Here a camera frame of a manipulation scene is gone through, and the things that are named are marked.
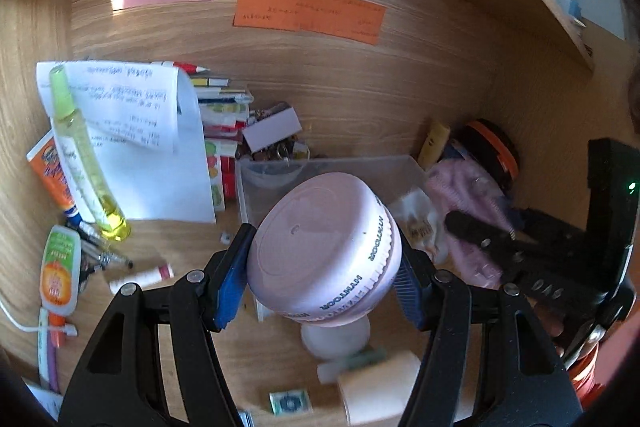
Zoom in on pink round container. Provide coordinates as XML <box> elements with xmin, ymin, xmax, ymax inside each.
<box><xmin>247</xmin><ymin>173</ymin><xmax>402</xmax><ymax>327</ymax></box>

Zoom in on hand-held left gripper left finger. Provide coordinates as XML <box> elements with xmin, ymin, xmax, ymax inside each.
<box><xmin>57</xmin><ymin>223</ymin><xmax>258</xmax><ymax>427</ymax></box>

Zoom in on bunch of keys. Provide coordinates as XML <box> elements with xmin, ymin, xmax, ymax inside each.
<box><xmin>237</xmin><ymin>134</ymin><xmax>326</xmax><ymax>164</ymax></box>

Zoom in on white paper roll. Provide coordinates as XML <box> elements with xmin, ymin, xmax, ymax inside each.
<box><xmin>336</xmin><ymin>349</ymin><xmax>423</xmax><ymax>427</ymax></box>

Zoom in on white handwritten paper sheets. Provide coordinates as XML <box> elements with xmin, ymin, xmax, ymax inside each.
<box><xmin>35</xmin><ymin>61</ymin><xmax>217</xmax><ymax>225</ymax></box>

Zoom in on clear plastic wrapper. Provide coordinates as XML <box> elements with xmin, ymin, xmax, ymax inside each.
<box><xmin>387</xmin><ymin>187</ymin><xmax>448</xmax><ymax>265</ymax></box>

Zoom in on stack of colourful books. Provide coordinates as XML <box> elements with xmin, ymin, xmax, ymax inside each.
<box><xmin>187</xmin><ymin>76</ymin><xmax>256</xmax><ymax>212</ymax></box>

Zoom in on small green square packet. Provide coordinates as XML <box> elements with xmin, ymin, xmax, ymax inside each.
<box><xmin>269</xmin><ymin>388</ymin><xmax>313</xmax><ymax>417</ymax></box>

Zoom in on clear plastic bin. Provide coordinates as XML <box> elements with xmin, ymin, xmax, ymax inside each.
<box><xmin>235</xmin><ymin>155</ymin><xmax>432</xmax><ymax>323</ymax></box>

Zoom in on purple green pen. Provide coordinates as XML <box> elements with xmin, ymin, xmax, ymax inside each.
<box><xmin>38</xmin><ymin>309</ymin><xmax>67</xmax><ymax>395</ymax></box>

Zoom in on red white pen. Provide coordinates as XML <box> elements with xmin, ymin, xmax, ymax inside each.
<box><xmin>152</xmin><ymin>61</ymin><xmax>208</xmax><ymax>75</ymax></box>

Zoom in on pink fluffy cloth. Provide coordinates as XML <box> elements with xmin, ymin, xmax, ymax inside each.
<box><xmin>425</xmin><ymin>158</ymin><xmax>521</xmax><ymax>290</ymax></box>

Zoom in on white cardboard box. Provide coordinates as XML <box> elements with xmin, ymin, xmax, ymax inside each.
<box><xmin>242</xmin><ymin>107</ymin><xmax>302</xmax><ymax>152</ymax></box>

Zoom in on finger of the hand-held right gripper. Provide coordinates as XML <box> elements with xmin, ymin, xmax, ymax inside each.
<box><xmin>444</xmin><ymin>210</ymin><xmax>540</xmax><ymax>260</ymax></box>

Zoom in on small white lip balm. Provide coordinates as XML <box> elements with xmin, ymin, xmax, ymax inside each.
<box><xmin>109</xmin><ymin>263</ymin><xmax>175</xmax><ymax>295</ymax></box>

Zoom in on yellow tube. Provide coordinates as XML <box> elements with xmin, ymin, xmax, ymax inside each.
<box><xmin>417</xmin><ymin>120</ymin><xmax>451</xmax><ymax>171</ymax></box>

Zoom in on wooden desktop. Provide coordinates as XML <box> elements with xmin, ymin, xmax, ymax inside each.
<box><xmin>0</xmin><ymin>57</ymin><xmax>593</xmax><ymax>427</ymax></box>

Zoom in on bundle of black pens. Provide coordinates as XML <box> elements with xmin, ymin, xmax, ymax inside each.
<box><xmin>75</xmin><ymin>219</ymin><xmax>135</xmax><ymax>293</ymax></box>

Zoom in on orange white tube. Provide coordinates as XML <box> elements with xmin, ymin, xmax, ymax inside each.
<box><xmin>26</xmin><ymin>130</ymin><xmax>83</xmax><ymax>228</ymax></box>

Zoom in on white orange label bottle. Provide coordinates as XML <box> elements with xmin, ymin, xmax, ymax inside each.
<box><xmin>39</xmin><ymin>225</ymin><xmax>82</xmax><ymax>314</ymax></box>

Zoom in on orange sticky note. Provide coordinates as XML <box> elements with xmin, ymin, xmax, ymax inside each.
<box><xmin>233</xmin><ymin>0</ymin><xmax>387</xmax><ymax>46</ymax></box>

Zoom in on yellow spray bottle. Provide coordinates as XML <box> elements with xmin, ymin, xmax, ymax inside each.
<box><xmin>48</xmin><ymin>65</ymin><xmax>133</xmax><ymax>242</ymax></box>

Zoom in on orange cup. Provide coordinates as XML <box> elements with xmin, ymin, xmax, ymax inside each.
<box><xmin>567</xmin><ymin>339</ymin><xmax>603</xmax><ymax>405</ymax></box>

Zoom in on person's right hand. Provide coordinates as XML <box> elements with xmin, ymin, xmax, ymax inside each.
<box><xmin>532</xmin><ymin>299</ymin><xmax>581</xmax><ymax>360</ymax></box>

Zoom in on white cable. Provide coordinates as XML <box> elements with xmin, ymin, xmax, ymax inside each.
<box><xmin>0</xmin><ymin>294</ymin><xmax>79</xmax><ymax>339</ymax></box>

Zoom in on black orange round container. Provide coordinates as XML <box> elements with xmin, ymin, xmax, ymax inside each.
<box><xmin>452</xmin><ymin>119</ymin><xmax>521</xmax><ymax>198</ymax></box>

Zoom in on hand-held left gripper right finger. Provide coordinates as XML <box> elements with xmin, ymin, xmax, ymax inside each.
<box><xmin>392</xmin><ymin>238</ymin><xmax>585</xmax><ymax>427</ymax></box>

